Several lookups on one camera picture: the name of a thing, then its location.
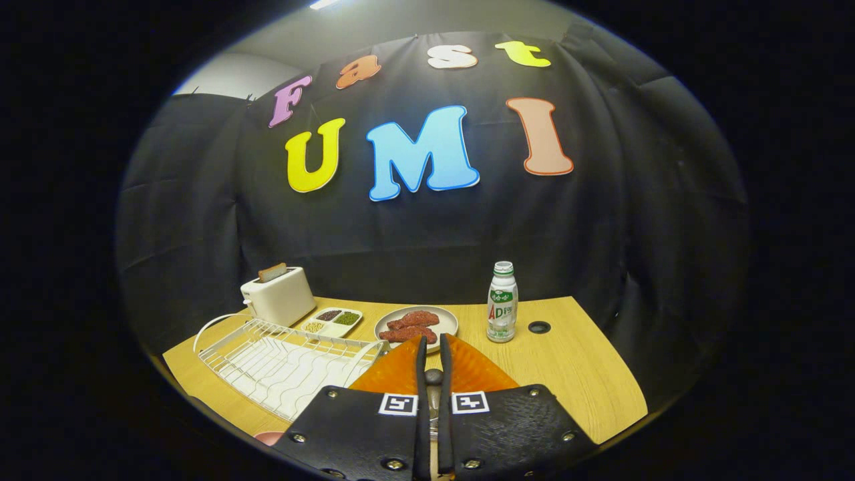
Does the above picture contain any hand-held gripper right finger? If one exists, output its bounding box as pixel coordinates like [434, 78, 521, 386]
[438, 333, 599, 481]

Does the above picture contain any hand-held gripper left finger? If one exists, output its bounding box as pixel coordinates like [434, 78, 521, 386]
[271, 334, 430, 481]

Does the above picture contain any wooden-handled metal spoon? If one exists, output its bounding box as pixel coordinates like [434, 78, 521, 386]
[424, 368, 444, 438]

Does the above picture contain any cream wire dish rack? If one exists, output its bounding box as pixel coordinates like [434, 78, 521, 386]
[193, 313, 389, 423]

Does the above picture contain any beige round plate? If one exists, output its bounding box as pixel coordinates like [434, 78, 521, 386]
[374, 305, 460, 355]

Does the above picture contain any white compartment dish with beans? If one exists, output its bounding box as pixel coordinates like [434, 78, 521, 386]
[299, 307, 363, 338]

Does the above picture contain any red raw meat piece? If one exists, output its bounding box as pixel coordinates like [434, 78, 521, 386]
[387, 310, 441, 331]
[379, 325, 438, 345]

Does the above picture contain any white ribbed drain tray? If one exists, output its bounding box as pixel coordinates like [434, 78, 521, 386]
[227, 337, 375, 420]

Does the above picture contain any white green-label drink bottle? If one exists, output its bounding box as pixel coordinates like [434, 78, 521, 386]
[486, 261, 519, 343]

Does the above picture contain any white toaster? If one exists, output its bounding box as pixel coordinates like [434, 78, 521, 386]
[240, 267, 317, 327]

